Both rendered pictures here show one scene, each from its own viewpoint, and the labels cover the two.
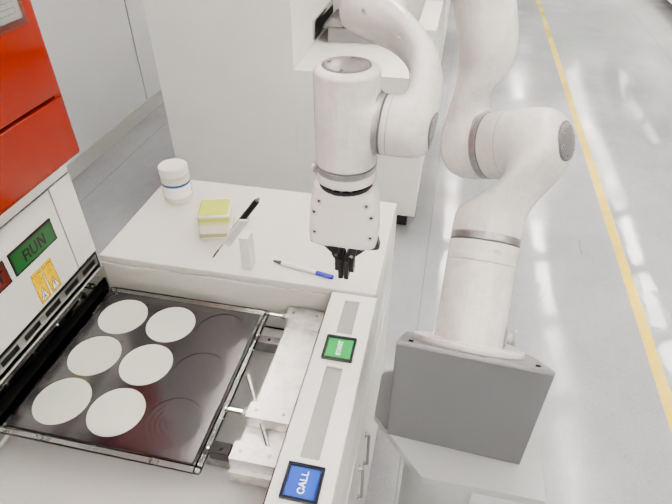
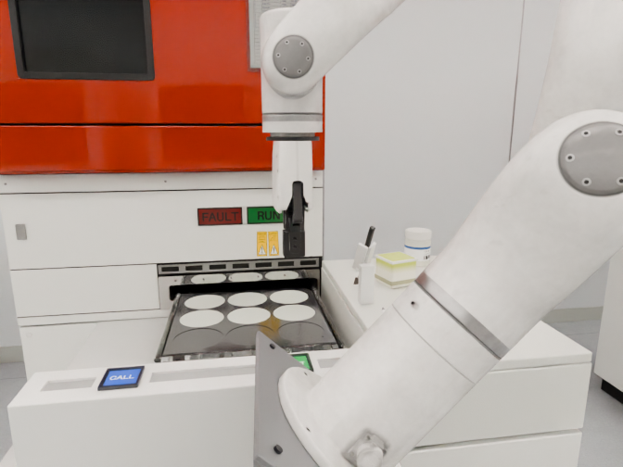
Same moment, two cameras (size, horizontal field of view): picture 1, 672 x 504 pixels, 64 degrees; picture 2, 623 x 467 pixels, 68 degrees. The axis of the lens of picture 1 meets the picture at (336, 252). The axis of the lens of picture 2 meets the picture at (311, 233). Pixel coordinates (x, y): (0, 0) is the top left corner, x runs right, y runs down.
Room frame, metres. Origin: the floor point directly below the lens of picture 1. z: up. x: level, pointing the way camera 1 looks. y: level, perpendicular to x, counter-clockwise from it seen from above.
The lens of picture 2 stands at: (0.43, -0.65, 1.33)
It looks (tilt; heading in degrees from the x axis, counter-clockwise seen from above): 13 degrees down; 69
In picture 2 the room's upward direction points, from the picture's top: straight up
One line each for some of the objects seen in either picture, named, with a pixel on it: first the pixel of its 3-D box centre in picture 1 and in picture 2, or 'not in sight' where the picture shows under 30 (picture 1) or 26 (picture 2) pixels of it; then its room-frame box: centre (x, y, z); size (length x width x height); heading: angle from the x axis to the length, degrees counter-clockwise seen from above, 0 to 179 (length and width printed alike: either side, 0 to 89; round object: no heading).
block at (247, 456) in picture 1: (255, 457); not in sight; (0.48, 0.13, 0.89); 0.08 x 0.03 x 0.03; 78
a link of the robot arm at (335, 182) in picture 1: (344, 169); (292, 125); (0.65, -0.01, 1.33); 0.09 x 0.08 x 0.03; 78
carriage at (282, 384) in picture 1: (283, 391); not in sight; (0.63, 0.10, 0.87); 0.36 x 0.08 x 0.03; 168
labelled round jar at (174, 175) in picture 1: (175, 181); (417, 246); (1.15, 0.40, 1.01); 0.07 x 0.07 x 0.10
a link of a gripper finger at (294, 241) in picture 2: (355, 258); (295, 236); (0.65, -0.03, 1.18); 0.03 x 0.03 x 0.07; 78
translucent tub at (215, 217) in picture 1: (216, 219); (395, 270); (1.01, 0.27, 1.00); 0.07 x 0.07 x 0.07; 4
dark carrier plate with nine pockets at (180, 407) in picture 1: (146, 365); (248, 316); (0.67, 0.36, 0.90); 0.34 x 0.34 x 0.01; 78
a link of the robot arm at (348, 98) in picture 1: (349, 114); (291, 64); (0.65, -0.02, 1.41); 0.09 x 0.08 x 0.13; 72
